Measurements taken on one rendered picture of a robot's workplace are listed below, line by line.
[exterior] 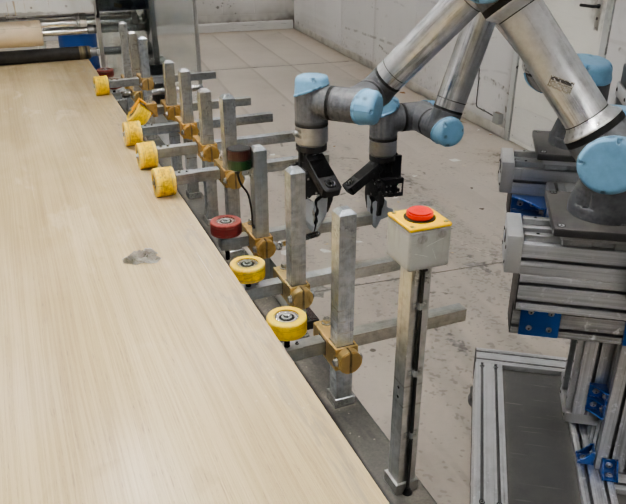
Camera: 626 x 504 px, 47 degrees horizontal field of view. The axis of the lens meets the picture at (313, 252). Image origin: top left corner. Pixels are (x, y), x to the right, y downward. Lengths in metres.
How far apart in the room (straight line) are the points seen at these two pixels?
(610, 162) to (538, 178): 0.68
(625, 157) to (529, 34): 0.28
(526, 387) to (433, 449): 0.37
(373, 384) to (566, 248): 1.32
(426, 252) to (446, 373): 1.82
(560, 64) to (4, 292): 1.19
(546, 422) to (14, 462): 1.63
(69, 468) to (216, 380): 0.28
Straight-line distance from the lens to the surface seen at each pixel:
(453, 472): 2.44
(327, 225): 1.94
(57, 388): 1.30
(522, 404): 2.41
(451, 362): 2.92
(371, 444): 1.43
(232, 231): 1.82
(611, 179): 1.43
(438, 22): 1.58
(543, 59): 1.41
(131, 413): 1.21
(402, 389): 1.20
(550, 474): 2.19
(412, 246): 1.04
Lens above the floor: 1.64
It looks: 26 degrees down
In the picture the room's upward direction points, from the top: straight up
